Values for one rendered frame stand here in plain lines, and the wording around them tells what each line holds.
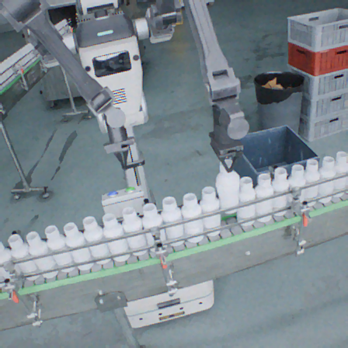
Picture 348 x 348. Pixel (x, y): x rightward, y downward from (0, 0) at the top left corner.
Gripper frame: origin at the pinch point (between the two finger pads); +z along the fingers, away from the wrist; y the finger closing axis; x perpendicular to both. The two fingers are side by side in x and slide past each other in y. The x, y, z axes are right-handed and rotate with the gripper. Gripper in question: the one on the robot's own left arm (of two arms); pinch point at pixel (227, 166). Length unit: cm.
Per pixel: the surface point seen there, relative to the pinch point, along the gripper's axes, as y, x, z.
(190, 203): -2.3, 12.2, 8.0
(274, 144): 59, -46, 39
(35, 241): -2, 59, 8
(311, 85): 173, -143, 67
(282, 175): -1.6, -17.5, 7.6
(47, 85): 392, 105, 92
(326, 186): -3.3, -34.3, 16.0
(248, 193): -1.9, -5.7, 10.5
